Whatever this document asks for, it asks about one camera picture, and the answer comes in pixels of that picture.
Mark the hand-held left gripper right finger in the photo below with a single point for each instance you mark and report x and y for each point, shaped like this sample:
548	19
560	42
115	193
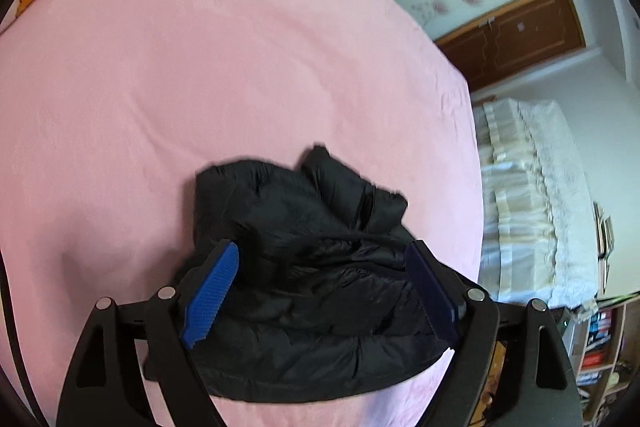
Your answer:
430	292

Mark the pink bed blanket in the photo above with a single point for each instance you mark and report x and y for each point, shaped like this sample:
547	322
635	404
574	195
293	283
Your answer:
200	82

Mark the row of colourful books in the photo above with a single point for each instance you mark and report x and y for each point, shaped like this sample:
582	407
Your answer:
597	337

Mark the stack of books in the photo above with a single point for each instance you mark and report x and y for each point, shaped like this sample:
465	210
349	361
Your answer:
605	237

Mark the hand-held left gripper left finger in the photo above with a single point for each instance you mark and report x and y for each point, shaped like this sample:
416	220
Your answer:
210	292

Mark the wooden cabinet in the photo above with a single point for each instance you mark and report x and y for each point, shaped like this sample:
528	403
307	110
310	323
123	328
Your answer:
622	307

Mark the white lace cloth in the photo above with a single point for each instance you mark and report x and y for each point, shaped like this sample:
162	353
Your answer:
565	207

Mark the black puffer jacket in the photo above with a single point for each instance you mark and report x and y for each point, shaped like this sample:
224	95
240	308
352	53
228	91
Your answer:
310	297

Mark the brown wooden door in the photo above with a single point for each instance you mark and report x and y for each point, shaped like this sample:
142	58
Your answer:
525	37

